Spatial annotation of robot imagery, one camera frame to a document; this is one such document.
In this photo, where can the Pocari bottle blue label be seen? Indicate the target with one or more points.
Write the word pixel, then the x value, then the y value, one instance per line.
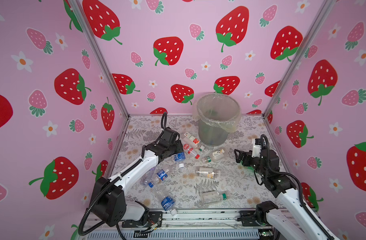
pixel 165 199

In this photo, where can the clear bottle purple red label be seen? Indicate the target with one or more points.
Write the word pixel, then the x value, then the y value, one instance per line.
pixel 147 177

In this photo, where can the grey mesh waste bin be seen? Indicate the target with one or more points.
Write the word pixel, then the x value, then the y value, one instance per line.
pixel 211 136

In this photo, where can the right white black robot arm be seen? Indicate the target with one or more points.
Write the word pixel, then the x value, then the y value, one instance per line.
pixel 280 184

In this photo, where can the translucent yellow bin liner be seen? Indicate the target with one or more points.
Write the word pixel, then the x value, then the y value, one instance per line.
pixel 218 111

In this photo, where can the square clear bottle crane label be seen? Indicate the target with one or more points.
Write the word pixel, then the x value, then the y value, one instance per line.
pixel 215 156

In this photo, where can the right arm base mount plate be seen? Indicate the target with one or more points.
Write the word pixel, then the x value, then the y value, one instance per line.
pixel 253 219

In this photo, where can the white bottle with red cap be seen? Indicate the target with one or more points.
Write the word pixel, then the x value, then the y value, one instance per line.
pixel 190 151

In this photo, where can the bottle with red white label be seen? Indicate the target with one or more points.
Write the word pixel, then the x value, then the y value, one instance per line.
pixel 194 142

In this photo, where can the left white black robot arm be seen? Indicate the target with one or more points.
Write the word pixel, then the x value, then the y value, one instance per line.
pixel 108 205

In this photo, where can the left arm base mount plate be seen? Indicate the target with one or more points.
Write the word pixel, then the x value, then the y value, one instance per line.
pixel 152 218

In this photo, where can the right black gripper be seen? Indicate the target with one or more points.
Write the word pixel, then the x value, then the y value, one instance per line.
pixel 248 155

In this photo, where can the Pepsi water bottle blue label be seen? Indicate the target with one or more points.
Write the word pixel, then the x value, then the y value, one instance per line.
pixel 159 177

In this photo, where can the clear bottle beige label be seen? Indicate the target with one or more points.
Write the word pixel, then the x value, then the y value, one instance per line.
pixel 205 172

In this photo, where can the aluminium front rail frame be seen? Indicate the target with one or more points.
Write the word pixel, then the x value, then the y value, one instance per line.
pixel 212 224

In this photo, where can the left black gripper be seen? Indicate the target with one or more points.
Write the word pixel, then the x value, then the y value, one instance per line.
pixel 179 147

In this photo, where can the clear bottle blue label white cap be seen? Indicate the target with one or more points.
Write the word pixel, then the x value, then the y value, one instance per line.
pixel 179 160

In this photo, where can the clear bottle with green ring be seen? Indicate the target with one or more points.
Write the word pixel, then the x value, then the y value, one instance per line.
pixel 214 197

